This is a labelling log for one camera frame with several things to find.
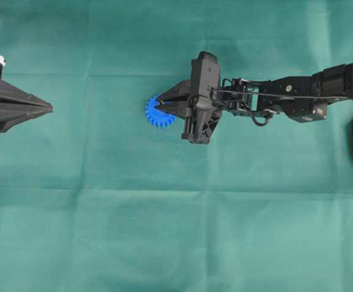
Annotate green table cloth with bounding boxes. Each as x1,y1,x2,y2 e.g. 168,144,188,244
0,1,353,291

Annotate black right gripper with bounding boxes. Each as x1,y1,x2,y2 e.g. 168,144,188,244
160,51,222,144

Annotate blue plastic gear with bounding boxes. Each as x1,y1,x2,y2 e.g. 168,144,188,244
145,96,176,128

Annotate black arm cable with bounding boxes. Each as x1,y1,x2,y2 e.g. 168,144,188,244
209,86,353,104

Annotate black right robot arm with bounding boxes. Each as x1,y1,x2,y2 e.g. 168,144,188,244
156,51,353,144

